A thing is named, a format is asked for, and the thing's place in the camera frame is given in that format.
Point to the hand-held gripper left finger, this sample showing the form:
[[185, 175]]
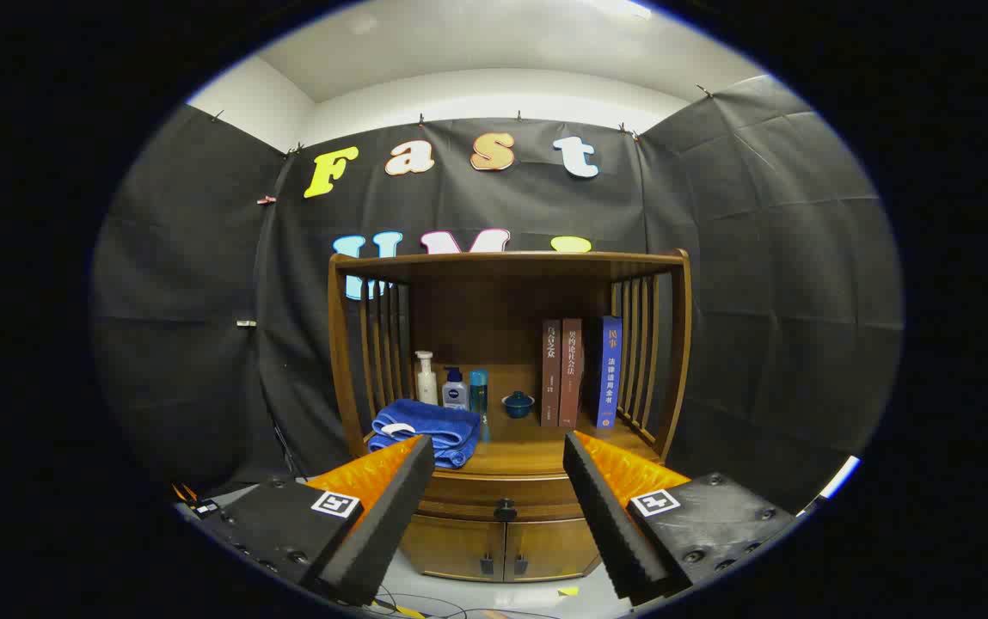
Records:
[[390, 524]]

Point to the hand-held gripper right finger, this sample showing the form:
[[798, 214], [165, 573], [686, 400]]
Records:
[[610, 524]]

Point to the wooden cabinet door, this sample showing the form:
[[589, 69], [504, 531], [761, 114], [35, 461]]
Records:
[[451, 546], [549, 546]]

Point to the wooden countertop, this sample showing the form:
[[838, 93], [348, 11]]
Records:
[[528, 443]]

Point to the wooden cabinet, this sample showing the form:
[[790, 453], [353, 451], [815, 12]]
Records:
[[494, 318]]

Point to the folded blue towel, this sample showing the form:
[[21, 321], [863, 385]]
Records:
[[425, 421]]

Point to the white pump bottle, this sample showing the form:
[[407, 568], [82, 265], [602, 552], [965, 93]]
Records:
[[426, 387]]

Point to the white bottle with blue cap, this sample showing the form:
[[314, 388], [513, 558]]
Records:
[[455, 395]]

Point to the blue lidded teacup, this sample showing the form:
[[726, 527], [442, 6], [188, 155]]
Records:
[[518, 406]]

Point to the blue book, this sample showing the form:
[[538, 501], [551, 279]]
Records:
[[610, 374]]

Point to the light brown book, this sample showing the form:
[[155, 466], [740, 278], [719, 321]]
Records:
[[571, 374]]

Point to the clear teal bottle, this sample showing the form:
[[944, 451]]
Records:
[[478, 391]]

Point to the dark brown book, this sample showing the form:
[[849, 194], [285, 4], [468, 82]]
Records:
[[551, 374]]

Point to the black backdrop cloth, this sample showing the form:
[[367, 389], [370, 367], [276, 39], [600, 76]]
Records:
[[201, 301]]

